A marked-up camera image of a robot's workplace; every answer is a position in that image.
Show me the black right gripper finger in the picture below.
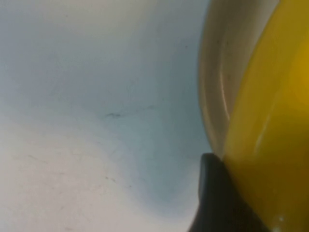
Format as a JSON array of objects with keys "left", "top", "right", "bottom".
[{"left": 187, "top": 153, "right": 268, "bottom": 232}]

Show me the yellow banana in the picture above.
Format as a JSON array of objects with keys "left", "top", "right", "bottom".
[{"left": 223, "top": 0, "right": 309, "bottom": 232}]

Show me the grey round plate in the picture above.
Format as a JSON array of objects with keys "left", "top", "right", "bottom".
[{"left": 197, "top": 0, "right": 282, "bottom": 155}]

